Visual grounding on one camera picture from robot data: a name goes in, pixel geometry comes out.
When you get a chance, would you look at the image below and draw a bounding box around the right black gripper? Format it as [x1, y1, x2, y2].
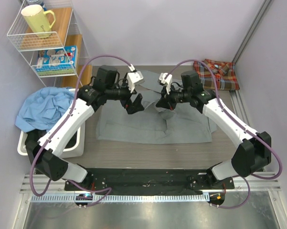
[156, 83, 191, 111]

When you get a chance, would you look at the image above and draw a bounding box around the grey long sleeve shirt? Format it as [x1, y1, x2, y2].
[96, 70, 217, 144]

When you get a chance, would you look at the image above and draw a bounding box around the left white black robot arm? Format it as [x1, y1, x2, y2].
[26, 65, 144, 190]

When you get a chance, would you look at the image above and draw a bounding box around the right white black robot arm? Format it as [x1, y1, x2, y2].
[156, 70, 271, 188]

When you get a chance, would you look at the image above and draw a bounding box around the folded plaid shirt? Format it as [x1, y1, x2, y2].
[193, 59, 240, 91]

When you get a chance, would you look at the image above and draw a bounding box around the white plastic laundry bin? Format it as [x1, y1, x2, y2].
[17, 88, 86, 158]

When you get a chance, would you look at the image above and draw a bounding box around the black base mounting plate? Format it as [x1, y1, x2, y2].
[64, 167, 235, 197]

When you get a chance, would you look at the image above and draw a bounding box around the blue picture box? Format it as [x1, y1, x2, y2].
[33, 45, 78, 76]

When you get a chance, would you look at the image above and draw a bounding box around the light blue shirt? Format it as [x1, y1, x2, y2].
[15, 87, 74, 133]

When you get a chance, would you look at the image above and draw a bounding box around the black garment in bin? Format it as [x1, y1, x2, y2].
[24, 129, 77, 148]

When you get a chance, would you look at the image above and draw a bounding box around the yellow mug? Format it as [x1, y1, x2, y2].
[21, 4, 56, 38]

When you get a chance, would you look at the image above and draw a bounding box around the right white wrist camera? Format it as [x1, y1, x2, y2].
[158, 73, 172, 94]

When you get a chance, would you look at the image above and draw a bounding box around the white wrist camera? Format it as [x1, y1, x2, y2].
[158, 73, 172, 94]
[126, 64, 144, 93]

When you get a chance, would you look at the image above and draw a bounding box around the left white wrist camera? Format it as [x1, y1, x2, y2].
[126, 64, 144, 93]

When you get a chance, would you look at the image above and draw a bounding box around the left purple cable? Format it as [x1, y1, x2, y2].
[29, 54, 136, 208]

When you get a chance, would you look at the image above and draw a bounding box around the purple cable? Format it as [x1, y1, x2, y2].
[166, 59, 284, 210]
[29, 54, 136, 208]

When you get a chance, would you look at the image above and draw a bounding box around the white wire shelf rack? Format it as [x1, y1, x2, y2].
[7, 0, 93, 88]

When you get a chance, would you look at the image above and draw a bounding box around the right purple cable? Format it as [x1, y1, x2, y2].
[166, 59, 284, 210]

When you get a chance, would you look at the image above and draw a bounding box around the aluminium rail frame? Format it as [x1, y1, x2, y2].
[13, 93, 287, 229]

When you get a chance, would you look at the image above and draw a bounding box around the aluminium corner post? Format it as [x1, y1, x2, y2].
[232, 0, 274, 64]

